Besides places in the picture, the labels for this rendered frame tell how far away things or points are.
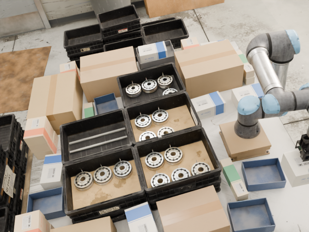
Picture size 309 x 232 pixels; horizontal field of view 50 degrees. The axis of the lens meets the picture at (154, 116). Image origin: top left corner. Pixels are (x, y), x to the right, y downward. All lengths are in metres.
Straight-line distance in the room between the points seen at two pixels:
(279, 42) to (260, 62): 0.17
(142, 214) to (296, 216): 0.78
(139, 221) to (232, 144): 0.71
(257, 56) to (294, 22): 2.83
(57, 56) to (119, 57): 1.92
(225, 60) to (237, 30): 1.87
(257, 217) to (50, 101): 1.45
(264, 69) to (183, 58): 1.00
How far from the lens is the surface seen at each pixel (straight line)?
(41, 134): 2.09
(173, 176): 1.78
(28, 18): 4.87
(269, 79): 1.40
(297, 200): 1.93
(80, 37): 3.77
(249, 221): 1.84
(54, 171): 2.07
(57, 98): 2.30
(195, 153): 1.88
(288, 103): 1.33
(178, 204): 1.70
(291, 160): 1.53
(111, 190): 1.83
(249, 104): 1.88
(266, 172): 1.99
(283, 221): 1.87
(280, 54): 1.65
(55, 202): 2.06
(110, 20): 3.69
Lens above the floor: 2.37
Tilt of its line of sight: 48 degrees down
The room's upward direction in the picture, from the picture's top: 12 degrees counter-clockwise
